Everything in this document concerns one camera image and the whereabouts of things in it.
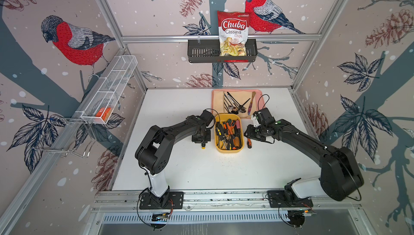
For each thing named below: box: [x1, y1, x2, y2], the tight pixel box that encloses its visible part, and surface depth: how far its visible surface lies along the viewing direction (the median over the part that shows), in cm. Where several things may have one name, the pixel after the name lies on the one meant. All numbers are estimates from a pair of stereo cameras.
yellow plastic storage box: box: [214, 113, 245, 154], surface depth 94 cm
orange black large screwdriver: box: [226, 118, 236, 141], surface depth 97 cm
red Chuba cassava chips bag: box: [216, 10, 251, 57], surface depth 85 cm
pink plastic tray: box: [211, 88, 266, 119], surface depth 116 cm
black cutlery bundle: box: [223, 91, 251, 115], surface depth 113 cm
